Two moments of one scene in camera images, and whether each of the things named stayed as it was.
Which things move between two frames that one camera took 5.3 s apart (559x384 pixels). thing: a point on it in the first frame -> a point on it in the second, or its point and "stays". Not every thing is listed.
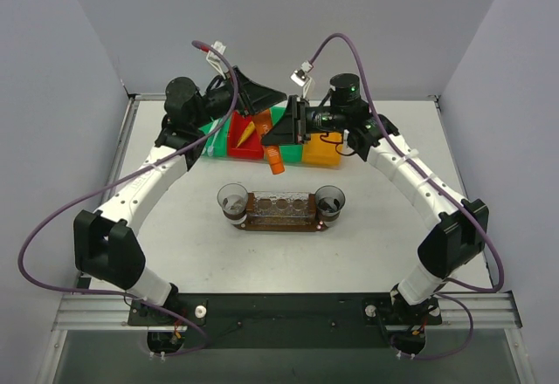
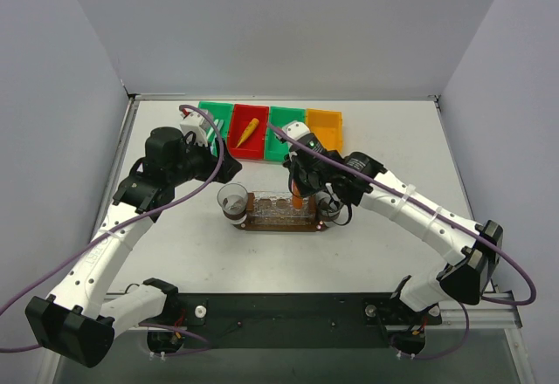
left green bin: [217, 143] stays
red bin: [252, 146] stays
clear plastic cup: [232, 199] stays
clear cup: [329, 200] stays
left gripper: [240, 92] -> [216, 162]
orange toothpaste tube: [248, 132] stays
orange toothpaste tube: [265, 124] -> [297, 201]
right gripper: [298, 120] -> [303, 174]
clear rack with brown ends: [281, 208] stays
